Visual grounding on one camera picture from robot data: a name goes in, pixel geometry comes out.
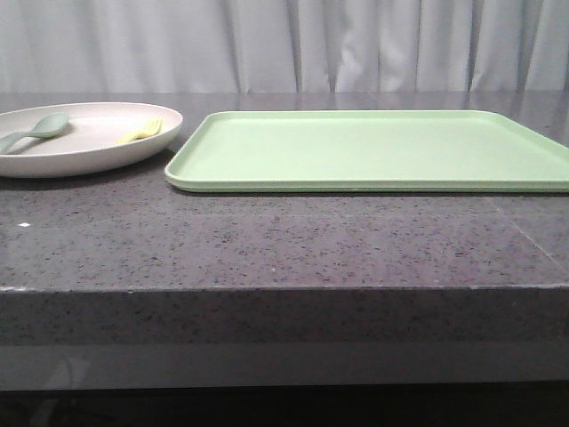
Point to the yellow plastic fork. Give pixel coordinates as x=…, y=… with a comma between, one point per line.
x=151, y=128

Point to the beige round plate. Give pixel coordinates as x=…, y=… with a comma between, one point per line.
x=89, y=143

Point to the light green rectangular tray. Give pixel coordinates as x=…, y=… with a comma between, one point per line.
x=367, y=150

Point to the sage green plastic spoon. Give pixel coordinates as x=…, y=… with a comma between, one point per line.
x=47, y=127

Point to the grey pleated curtain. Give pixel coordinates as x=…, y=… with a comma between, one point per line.
x=283, y=46

